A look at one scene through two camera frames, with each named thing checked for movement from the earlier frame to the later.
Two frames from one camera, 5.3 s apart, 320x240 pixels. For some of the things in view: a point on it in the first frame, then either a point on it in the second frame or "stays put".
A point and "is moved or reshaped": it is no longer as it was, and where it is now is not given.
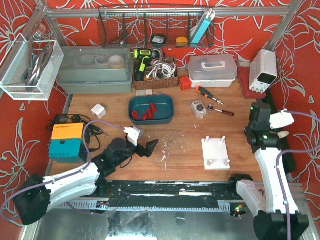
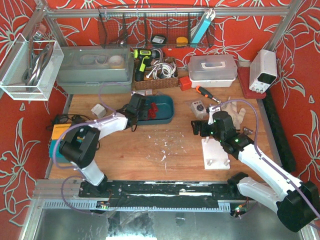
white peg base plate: [215, 154] stays put
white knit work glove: [283, 134] is moved or reshaped
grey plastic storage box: [96, 69] stays put
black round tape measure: [158, 39] stays put
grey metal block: [198, 109] stays put
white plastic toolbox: [212, 71] stays put
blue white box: [202, 27] stays put
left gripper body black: [140, 150] → [141, 110]
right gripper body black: [272, 136] → [203, 128]
